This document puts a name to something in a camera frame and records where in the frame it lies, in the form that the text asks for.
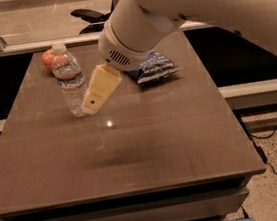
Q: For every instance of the white gripper with vents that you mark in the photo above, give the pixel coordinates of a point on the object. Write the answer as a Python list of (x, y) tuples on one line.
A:
[(115, 53)]

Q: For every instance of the clear plastic water bottle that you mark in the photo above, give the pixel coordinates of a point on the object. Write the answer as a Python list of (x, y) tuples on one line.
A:
[(70, 78)]

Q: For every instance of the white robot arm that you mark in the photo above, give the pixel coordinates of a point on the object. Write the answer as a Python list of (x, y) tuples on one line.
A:
[(254, 20)]

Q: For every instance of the blue chip bag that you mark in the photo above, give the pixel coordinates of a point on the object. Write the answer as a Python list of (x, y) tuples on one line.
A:
[(154, 68)]

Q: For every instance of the orange round fruit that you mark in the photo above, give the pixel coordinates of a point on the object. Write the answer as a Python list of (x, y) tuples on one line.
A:
[(47, 59)]

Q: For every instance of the black office chair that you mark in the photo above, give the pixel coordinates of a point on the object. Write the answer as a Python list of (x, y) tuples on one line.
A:
[(95, 19)]

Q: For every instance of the glass railing panel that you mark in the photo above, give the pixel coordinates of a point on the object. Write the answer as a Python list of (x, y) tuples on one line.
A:
[(31, 21)]

